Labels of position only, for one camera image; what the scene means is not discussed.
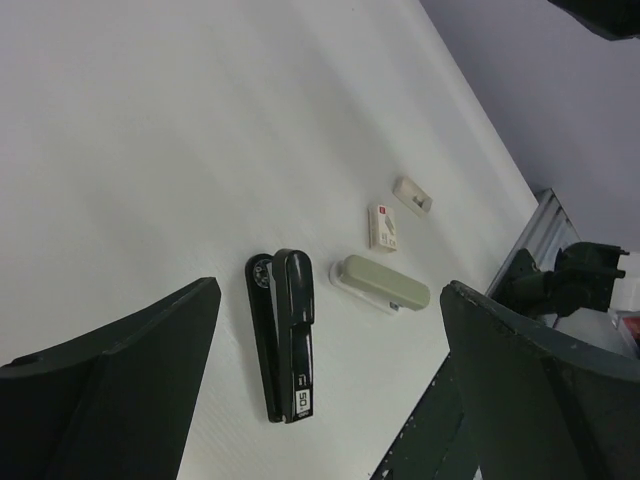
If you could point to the beige green stapler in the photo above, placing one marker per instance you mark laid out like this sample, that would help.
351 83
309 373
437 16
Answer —
382 287

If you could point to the aluminium frame rail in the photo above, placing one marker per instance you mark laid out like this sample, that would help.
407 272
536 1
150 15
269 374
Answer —
548 230

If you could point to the white staple box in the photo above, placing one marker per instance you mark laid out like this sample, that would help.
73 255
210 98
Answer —
383 232

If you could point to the black stapler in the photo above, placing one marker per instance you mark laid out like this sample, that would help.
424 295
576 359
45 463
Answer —
282 303

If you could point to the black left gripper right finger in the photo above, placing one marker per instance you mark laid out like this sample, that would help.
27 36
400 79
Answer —
516 399

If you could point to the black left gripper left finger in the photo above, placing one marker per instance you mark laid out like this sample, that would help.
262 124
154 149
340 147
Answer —
114 403

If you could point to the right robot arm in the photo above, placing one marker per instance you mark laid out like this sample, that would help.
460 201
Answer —
583 277

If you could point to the beige staple tray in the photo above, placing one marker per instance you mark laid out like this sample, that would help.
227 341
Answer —
412 196

